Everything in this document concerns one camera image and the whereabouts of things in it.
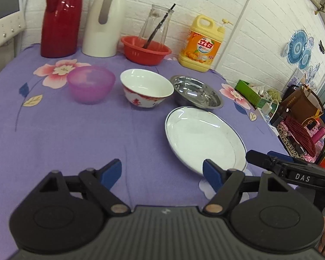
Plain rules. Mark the white appliance with screen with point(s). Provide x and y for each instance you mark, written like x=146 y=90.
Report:
x=6 y=5

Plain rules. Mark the pink bottle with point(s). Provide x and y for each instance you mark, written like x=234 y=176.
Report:
x=319 y=135

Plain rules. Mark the red thermos jug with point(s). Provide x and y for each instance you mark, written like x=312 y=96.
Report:
x=61 y=19

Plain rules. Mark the purple plastic bowl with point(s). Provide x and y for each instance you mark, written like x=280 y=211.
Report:
x=90 y=89

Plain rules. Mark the white plate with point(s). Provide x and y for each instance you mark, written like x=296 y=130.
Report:
x=203 y=135

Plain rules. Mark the purple floral tablecloth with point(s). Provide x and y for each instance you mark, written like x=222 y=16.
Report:
x=70 y=140

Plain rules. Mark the brown paper bag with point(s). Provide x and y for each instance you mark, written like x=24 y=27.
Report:
x=300 y=105

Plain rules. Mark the leopard print box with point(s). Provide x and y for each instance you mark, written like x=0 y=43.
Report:
x=285 y=138

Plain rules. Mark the white charger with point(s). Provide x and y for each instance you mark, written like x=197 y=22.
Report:
x=266 y=107

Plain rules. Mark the red plastic basket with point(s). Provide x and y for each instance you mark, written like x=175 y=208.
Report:
x=140 y=57

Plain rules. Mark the dark stirring stick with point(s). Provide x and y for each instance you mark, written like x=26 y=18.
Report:
x=160 y=24

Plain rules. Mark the large blue wall fan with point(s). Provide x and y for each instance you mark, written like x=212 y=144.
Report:
x=297 y=46

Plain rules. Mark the red woven cloth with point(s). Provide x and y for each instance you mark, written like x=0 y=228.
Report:
x=303 y=135

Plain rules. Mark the stainless steel bowl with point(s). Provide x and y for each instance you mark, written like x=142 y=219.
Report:
x=197 y=92

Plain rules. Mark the small blue wall fan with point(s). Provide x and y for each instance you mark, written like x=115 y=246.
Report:
x=304 y=59

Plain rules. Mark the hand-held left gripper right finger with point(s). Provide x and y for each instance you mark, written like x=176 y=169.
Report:
x=212 y=174

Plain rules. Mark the clear glass pitcher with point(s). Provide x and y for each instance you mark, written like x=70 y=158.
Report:
x=147 y=27

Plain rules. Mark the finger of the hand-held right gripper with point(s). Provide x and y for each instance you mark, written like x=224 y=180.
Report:
x=280 y=155
x=260 y=160

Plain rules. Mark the yellow detergent bottle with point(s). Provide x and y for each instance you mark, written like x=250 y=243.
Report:
x=197 y=59

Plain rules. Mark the green box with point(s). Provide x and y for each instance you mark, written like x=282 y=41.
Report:
x=246 y=92

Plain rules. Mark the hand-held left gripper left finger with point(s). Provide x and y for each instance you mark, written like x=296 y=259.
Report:
x=112 y=172

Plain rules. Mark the white ceramic bowl red pattern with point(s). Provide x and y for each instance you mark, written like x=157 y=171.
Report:
x=143 y=84

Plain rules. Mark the white thermos jug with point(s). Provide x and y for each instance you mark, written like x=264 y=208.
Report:
x=103 y=38

